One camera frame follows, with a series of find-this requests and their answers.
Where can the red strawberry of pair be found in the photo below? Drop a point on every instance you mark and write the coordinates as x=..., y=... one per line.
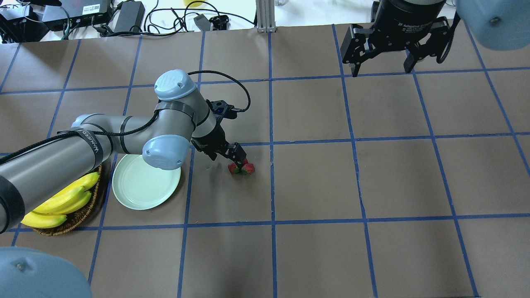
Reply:
x=248, y=169
x=234, y=168

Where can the yellow banana bunch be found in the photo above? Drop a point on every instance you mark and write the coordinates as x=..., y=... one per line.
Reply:
x=54, y=211

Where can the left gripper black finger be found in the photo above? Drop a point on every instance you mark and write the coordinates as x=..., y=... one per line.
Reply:
x=235, y=153

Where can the pale green plate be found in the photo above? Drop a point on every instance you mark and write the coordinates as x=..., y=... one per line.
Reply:
x=139, y=186

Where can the black electronics box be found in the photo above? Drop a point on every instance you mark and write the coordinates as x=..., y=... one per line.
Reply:
x=79, y=12

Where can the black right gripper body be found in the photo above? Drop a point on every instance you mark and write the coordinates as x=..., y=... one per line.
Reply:
x=408, y=18

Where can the woven wicker basket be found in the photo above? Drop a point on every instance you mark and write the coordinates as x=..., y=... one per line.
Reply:
x=76, y=218

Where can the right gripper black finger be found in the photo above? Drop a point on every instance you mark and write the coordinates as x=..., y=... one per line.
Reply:
x=353, y=47
x=438, y=39

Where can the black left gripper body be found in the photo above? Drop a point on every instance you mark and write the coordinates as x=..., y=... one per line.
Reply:
x=214, y=142

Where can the aluminium frame post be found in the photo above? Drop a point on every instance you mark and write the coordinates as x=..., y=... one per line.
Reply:
x=265, y=16

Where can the black power adapter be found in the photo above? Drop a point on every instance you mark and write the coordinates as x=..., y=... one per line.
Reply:
x=130, y=16

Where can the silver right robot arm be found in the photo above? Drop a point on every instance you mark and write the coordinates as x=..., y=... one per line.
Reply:
x=497, y=24

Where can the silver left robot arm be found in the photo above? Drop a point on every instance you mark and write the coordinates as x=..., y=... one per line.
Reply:
x=182, y=118

